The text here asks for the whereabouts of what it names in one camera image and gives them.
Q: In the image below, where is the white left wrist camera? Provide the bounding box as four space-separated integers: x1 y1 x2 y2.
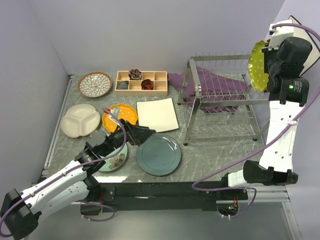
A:
102 107 121 124

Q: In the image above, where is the floral patterned round plate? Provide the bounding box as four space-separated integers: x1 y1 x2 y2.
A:
77 71 112 98

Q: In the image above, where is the teal round plate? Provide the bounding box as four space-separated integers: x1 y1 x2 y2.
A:
136 133 182 177

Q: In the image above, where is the purple cloth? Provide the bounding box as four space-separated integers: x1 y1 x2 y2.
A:
167 66 249 114

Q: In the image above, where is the brown patterned rolled fabric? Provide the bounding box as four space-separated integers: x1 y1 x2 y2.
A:
128 69 142 81

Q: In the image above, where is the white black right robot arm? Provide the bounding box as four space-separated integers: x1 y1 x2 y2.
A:
219 36 313 200

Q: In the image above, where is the orange black rolled fabric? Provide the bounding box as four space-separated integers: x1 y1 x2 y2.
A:
140 79 154 90

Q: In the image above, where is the green scalloped plate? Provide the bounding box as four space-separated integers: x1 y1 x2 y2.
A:
248 40 269 92

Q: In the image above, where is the mint green flower plate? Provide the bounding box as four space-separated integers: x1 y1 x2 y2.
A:
98 144 128 173

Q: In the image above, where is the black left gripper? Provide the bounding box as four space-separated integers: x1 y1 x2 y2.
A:
101 118 156 157

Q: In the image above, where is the dark grey rolled fabric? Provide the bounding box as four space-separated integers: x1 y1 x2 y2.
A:
117 81 129 90

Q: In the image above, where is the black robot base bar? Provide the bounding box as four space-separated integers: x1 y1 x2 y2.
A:
86 182 248 211

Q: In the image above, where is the wooden compartment tray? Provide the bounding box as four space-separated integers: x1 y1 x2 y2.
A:
114 70 168 97

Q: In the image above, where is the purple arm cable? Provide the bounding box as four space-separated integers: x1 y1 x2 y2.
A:
0 107 127 238
191 22 320 218

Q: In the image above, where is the steel dish rack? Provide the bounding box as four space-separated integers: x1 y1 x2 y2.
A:
177 53 269 146

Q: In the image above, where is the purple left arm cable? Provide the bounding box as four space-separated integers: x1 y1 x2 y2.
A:
0 107 127 238

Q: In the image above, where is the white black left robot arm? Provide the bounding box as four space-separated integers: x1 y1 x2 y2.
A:
0 119 156 240

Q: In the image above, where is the cream divided plate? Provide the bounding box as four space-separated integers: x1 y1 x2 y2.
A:
60 104 101 138

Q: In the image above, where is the yellow polka dot plate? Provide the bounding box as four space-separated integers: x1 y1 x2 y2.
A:
101 103 138 133

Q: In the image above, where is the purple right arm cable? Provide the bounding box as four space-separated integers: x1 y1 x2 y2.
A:
191 22 320 218

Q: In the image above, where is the white square plate black rim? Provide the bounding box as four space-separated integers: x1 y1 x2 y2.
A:
136 98 179 133

